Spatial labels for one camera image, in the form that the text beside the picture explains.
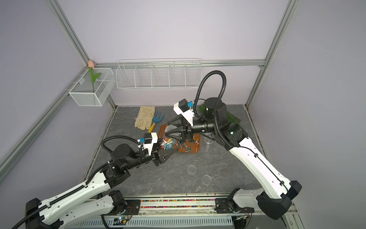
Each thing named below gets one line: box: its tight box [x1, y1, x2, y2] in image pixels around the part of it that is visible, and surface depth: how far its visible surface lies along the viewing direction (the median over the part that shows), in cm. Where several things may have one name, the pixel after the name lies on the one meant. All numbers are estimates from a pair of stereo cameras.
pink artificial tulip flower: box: [88, 60, 102, 94], surface depth 92 cm
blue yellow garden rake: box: [147, 111, 166, 134], surface depth 114 cm
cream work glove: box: [134, 105, 156, 131], surface depth 115 cm
